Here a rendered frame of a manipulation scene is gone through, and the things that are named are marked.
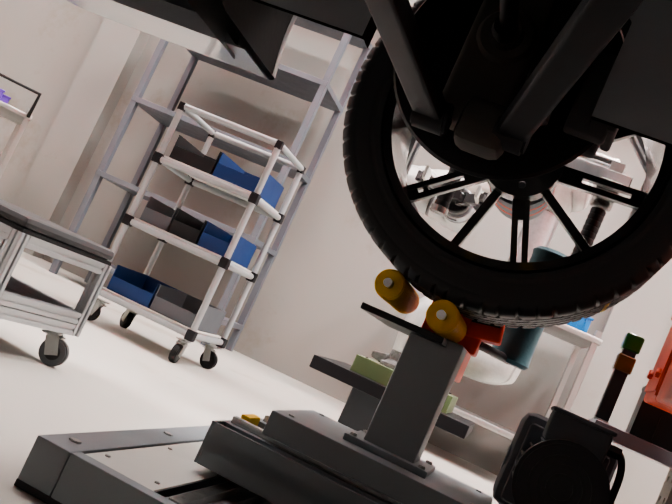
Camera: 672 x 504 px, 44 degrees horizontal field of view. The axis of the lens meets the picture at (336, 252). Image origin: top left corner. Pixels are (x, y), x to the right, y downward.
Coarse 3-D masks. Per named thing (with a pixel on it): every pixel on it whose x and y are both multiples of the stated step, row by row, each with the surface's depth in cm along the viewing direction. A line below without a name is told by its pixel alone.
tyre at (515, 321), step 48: (384, 48) 156; (384, 96) 154; (384, 192) 151; (384, 240) 150; (432, 240) 149; (624, 240) 141; (432, 288) 147; (480, 288) 144; (528, 288) 143; (576, 288) 141; (624, 288) 140
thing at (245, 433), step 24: (216, 432) 143; (240, 432) 147; (216, 456) 142; (240, 456) 141; (264, 456) 141; (288, 456) 145; (240, 480) 141; (264, 480) 140; (288, 480) 139; (312, 480) 138; (336, 480) 143
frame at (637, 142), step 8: (640, 136) 169; (416, 144) 183; (632, 144) 174; (640, 144) 169; (408, 152) 178; (416, 152) 183; (640, 152) 173; (408, 160) 179; (640, 160) 173; (408, 168) 182; (416, 208) 176
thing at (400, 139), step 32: (384, 128) 153; (416, 192) 170; (448, 192) 170; (512, 192) 163; (544, 192) 163; (608, 192) 162; (640, 192) 161; (416, 224) 149; (512, 224) 165; (480, 256) 146; (512, 256) 164; (576, 256) 142
